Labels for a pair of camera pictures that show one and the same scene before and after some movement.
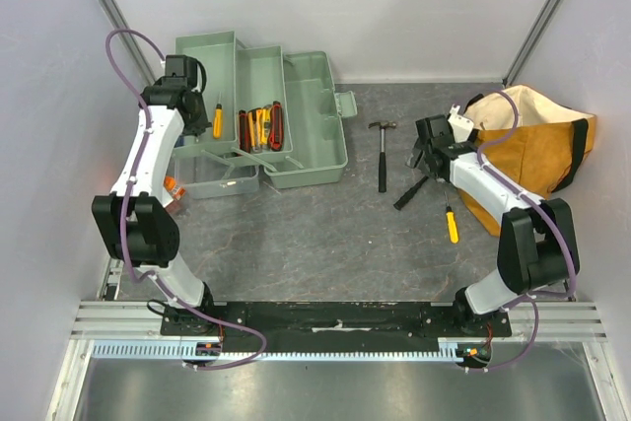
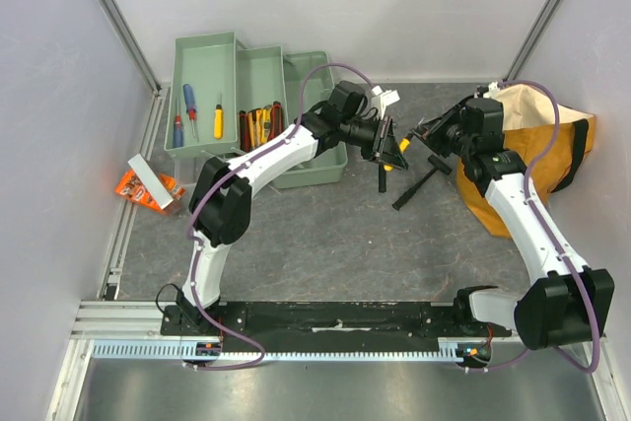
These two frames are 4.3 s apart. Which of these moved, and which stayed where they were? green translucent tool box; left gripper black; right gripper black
Moved: left gripper black; right gripper black
Stayed: green translucent tool box
